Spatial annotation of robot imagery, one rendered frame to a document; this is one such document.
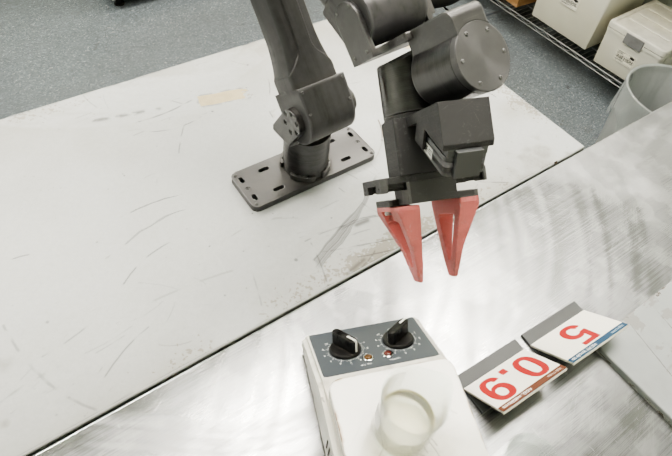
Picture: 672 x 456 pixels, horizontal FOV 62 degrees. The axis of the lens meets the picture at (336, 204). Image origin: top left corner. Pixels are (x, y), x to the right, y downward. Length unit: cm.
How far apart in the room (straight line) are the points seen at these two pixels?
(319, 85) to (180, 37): 204
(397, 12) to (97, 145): 49
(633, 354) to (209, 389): 47
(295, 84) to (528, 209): 37
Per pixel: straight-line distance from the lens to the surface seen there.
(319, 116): 66
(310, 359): 58
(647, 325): 76
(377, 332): 61
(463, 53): 46
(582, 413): 68
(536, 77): 273
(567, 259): 78
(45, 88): 251
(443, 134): 43
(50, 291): 72
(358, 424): 51
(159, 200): 76
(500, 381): 64
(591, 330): 70
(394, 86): 52
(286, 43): 66
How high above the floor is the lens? 147
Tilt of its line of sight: 49 degrees down
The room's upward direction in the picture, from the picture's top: 7 degrees clockwise
